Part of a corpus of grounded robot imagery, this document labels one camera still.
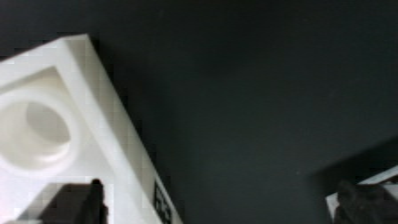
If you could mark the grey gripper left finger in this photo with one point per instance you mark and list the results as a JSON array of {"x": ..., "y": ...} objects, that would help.
[{"x": 76, "y": 206}]

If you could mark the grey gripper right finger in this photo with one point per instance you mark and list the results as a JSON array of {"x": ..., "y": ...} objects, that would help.
[{"x": 368, "y": 204}]

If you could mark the white square tabletop tray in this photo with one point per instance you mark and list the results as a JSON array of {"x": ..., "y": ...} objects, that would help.
[{"x": 67, "y": 138}]

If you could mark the white front barrier wall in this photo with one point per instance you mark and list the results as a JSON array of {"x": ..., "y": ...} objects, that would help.
[{"x": 386, "y": 178}]

